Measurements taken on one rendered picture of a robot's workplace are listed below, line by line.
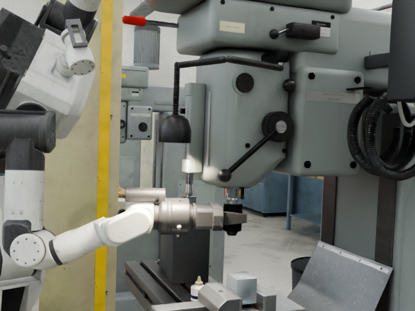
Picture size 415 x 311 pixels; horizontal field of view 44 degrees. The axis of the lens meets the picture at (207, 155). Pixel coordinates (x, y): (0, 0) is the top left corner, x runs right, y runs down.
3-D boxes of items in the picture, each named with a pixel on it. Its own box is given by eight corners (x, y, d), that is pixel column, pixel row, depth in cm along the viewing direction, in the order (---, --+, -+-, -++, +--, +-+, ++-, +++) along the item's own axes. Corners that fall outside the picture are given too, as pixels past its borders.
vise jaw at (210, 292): (217, 318, 112) (218, 300, 112) (197, 300, 124) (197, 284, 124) (242, 315, 115) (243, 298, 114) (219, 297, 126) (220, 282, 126)
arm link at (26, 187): (-9, 268, 116) (-5, 170, 117) (13, 259, 129) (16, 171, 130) (42, 268, 116) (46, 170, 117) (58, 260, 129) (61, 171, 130)
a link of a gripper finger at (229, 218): (246, 224, 124) (220, 224, 124) (246, 211, 124) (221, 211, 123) (247, 226, 123) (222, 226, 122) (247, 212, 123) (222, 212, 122)
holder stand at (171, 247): (171, 284, 158) (173, 220, 157) (159, 265, 179) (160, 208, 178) (209, 282, 161) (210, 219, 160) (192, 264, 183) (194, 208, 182)
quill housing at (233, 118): (216, 190, 113) (222, 44, 111) (184, 179, 132) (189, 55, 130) (291, 189, 120) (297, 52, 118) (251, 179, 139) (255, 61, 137)
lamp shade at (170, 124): (151, 141, 113) (152, 113, 112) (178, 141, 117) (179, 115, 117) (170, 142, 107) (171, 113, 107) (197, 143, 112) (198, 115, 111)
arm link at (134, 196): (171, 239, 121) (123, 239, 119) (170, 224, 131) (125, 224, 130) (173, 193, 119) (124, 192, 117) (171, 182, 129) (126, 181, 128)
